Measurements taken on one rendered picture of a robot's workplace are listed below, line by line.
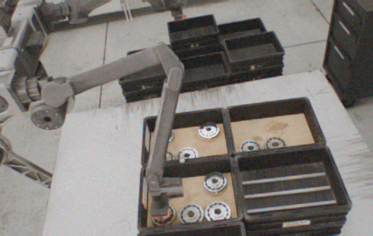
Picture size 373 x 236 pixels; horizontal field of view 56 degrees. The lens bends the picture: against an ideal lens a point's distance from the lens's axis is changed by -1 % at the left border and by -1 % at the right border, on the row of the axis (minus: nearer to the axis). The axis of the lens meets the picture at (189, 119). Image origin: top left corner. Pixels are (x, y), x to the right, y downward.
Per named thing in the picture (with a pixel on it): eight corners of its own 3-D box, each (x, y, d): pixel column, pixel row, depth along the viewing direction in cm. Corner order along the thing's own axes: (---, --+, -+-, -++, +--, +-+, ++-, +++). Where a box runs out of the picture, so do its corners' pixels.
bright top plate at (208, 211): (205, 225, 136) (205, 224, 136) (205, 202, 143) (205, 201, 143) (231, 224, 135) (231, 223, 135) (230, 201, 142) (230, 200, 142)
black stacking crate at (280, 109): (234, 171, 157) (233, 155, 149) (226, 123, 178) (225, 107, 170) (323, 160, 155) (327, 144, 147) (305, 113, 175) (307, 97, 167)
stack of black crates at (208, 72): (182, 116, 279) (176, 84, 255) (179, 92, 300) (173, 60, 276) (232, 107, 279) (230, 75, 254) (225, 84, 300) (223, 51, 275)
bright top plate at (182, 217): (178, 227, 137) (177, 226, 137) (179, 204, 144) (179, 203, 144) (203, 226, 136) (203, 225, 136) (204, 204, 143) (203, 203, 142)
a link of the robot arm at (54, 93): (172, 33, 114) (172, 37, 104) (186, 72, 118) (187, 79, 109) (46, 80, 117) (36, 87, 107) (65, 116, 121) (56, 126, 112)
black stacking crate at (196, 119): (146, 181, 160) (140, 166, 152) (149, 133, 180) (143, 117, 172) (233, 171, 157) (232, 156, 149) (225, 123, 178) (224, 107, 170)
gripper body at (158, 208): (168, 192, 138) (166, 182, 133) (168, 216, 132) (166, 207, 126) (152, 193, 139) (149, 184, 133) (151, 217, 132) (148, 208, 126)
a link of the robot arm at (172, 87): (168, 60, 117) (167, 66, 107) (185, 63, 118) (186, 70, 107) (145, 172, 131) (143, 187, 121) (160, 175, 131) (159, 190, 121)
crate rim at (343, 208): (244, 222, 130) (244, 219, 128) (232, 158, 150) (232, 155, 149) (353, 210, 127) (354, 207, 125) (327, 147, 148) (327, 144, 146)
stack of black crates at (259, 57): (232, 107, 278) (229, 63, 246) (225, 84, 299) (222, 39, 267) (282, 98, 278) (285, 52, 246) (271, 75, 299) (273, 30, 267)
